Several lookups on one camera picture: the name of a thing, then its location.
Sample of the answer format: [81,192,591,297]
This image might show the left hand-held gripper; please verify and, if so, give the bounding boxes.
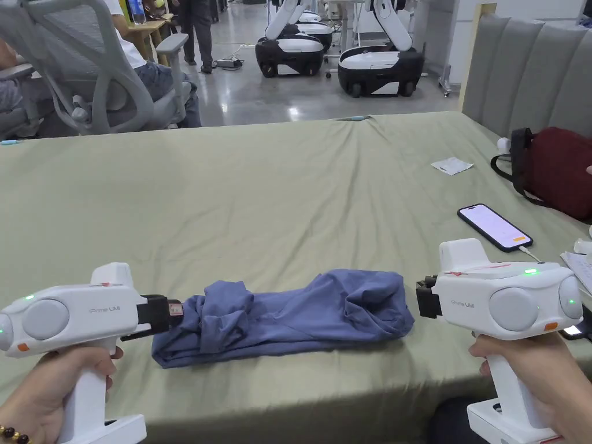
[0,262,186,444]

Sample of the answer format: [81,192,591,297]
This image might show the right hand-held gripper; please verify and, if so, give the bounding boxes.
[415,238,585,444]

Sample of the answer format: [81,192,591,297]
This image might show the dark blue shirt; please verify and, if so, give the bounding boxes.
[151,271,416,370]

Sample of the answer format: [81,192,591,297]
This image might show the person's right hand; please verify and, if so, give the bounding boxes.
[468,330,592,444]

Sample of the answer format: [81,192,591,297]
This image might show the person's left hand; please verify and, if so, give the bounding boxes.
[0,344,125,444]

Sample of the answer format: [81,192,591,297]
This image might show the black smartphone with lit screen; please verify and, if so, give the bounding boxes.
[456,203,534,253]

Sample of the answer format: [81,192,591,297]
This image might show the white papers stack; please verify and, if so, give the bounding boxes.
[559,238,592,297]

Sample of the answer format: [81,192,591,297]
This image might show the small black device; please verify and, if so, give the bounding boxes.
[560,304,592,342]

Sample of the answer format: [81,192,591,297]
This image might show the person's legs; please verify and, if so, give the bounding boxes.
[428,397,473,444]

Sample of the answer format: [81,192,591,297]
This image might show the white paper card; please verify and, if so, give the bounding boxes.
[430,157,475,176]

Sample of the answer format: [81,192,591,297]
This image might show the bed with pale green sheet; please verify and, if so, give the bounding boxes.
[0,110,592,444]

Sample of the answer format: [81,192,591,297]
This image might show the grey padded headboard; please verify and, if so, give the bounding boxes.
[460,3,592,142]

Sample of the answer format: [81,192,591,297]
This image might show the white and black wheeled robot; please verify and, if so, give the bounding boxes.
[337,0,426,99]
[254,0,327,79]
[283,0,335,53]

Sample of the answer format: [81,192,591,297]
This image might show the grey mesh office chair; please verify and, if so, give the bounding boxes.
[0,0,191,136]

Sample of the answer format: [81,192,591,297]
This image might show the wooden table with bottle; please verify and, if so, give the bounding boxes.
[124,0,176,66]

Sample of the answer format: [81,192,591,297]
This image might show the dark red bag, black strap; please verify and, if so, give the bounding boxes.
[490,127,592,224]

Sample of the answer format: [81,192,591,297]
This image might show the power strip with cables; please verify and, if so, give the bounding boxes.
[215,43,253,71]

